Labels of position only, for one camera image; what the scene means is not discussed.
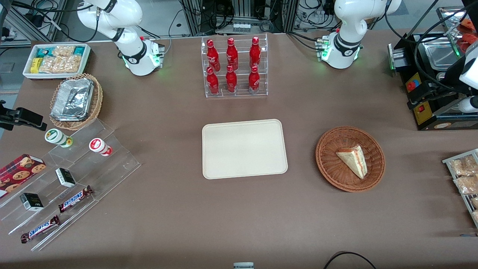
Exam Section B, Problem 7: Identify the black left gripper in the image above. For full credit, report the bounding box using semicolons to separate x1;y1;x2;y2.
406;80;468;110

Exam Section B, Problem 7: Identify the triangular sandwich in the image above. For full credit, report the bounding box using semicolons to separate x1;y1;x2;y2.
336;145;368;180

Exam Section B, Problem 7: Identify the tray of packaged crackers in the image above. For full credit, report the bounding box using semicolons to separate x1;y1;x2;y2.
442;148;478;229

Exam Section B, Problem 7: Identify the brown wicker basket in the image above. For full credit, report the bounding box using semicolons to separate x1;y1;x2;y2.
316;126;386;193

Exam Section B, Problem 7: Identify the cream plastic tray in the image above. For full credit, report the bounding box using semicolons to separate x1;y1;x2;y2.
202;119;289;180

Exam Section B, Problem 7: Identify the light wicker basket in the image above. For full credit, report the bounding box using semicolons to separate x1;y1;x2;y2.
49;73;104;131

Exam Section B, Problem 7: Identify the black food warmer machine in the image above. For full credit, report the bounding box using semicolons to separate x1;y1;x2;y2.
387;6;478;131

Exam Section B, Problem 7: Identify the steel food pan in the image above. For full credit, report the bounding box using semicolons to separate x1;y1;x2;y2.
423;37;465;70

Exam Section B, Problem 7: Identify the clear pastry packet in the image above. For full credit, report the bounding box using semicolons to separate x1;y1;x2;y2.
453;175;478;195
449;155;478;176

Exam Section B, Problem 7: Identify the red cola bottle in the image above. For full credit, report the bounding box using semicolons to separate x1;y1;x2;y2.
206;39;221;72
248;65;261;94
226;37;239;71
249;36;262;69
225;65;238;93
206;67;220;95

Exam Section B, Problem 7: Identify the clear acrylic bottle rack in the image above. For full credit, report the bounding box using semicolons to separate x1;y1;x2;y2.
201;33;269;99

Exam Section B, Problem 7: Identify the clear acrylic stepped display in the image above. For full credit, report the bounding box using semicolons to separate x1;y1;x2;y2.
0;118;142;252

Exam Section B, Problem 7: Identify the red-lidded white cup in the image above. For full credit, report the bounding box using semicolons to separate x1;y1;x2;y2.
89;137;113;157

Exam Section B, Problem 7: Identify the aluminium foil container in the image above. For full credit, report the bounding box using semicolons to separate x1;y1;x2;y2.
50;78;94;122

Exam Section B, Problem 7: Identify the clear cracker packet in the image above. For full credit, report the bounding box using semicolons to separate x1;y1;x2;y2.
39;55;82;74
52;45;76;57

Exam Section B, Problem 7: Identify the snickers chocolate bar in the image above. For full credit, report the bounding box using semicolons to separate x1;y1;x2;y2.
20;215;61;244
58;185;94;213

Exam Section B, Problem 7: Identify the small black carton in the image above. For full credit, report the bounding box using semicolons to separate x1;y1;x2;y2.
19;192;44;212
55;167;77;188

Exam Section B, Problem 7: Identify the green-lidded white cup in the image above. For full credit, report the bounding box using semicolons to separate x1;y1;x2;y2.
44;128;74;148

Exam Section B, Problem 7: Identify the white rectangular snack bin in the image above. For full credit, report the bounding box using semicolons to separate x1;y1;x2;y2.
22;43;92;81

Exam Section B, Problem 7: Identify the red cookie box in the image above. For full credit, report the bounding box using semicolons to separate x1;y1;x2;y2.
0;154;47;199

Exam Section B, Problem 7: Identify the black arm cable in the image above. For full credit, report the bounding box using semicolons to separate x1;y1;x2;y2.
384;0;478;95

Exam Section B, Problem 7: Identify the black cable loop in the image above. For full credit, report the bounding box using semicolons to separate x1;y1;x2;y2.
323;251;378;269

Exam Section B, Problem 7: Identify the black camera clamp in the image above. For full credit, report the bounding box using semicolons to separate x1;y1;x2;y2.
0;100;48;132

